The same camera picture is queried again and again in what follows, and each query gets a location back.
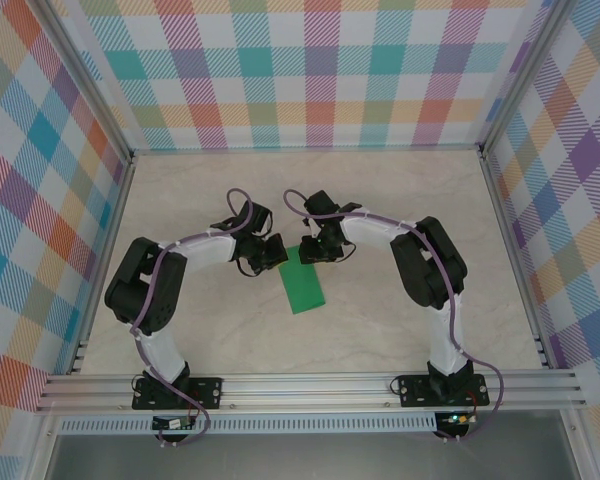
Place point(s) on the green paper sheet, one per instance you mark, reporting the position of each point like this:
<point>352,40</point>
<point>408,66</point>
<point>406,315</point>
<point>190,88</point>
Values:
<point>305,290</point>

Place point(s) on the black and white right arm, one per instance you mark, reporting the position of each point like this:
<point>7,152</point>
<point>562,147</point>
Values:
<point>430,270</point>

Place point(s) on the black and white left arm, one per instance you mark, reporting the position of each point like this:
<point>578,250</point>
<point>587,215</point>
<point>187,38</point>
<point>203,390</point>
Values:
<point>150,300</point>

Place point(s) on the grey metal sheet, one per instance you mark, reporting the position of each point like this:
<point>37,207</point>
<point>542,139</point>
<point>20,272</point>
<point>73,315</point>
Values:
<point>305,457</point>

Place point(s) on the circuit board with green light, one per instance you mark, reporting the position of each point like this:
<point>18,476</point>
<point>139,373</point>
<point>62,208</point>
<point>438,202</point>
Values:
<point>457,419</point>

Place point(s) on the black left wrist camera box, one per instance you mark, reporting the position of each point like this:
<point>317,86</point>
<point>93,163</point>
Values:
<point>257,217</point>

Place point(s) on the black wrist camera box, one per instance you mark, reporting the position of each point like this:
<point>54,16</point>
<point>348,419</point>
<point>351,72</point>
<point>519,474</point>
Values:
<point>322,202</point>
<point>257,217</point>

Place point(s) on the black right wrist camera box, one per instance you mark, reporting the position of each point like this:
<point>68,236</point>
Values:
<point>322,202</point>

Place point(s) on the wide aluminium base rail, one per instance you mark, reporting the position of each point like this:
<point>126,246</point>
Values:
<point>305,392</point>

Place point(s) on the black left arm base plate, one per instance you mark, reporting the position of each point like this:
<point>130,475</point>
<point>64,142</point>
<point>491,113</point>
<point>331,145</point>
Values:
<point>207,392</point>

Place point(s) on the aluminium side rail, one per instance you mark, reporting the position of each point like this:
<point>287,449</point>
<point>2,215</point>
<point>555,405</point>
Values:
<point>515,260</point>
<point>105,265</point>

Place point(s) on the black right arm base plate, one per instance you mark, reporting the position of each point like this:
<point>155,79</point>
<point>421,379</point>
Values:
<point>412,392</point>

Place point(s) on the aluminium frame post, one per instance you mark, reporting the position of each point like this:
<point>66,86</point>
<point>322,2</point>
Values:
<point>525,75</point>
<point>90,85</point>

